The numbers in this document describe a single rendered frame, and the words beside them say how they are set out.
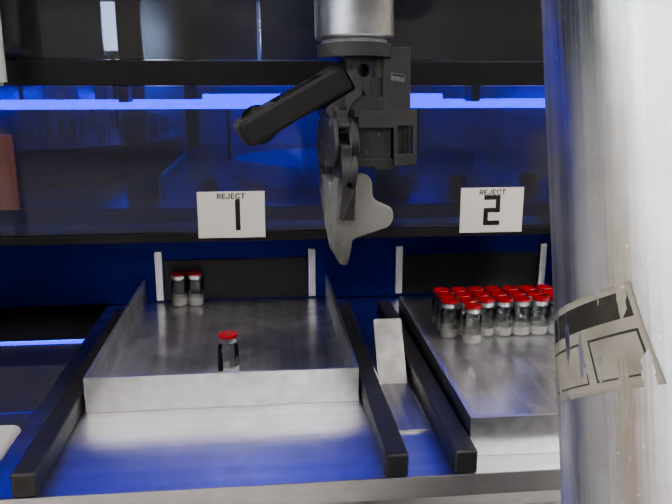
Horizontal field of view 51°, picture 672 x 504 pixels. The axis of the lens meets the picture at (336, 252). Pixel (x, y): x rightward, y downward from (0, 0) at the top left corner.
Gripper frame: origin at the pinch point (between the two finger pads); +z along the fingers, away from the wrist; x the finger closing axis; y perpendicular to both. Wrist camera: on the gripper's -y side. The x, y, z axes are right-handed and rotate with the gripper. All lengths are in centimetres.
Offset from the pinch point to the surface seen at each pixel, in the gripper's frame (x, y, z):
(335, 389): -4.0, -1.4, 12.8
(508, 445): -17.6, 9.9, 14.0
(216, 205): 22.8, -9.3, -2.6
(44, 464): -11.4, -27.0, 13.1
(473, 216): 17.2, 23.6, -0.2
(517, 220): 16.2, 29.6, 0.5
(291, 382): -3.3, -5.6, 11.9
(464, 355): 3.2, 15.9, 13.6
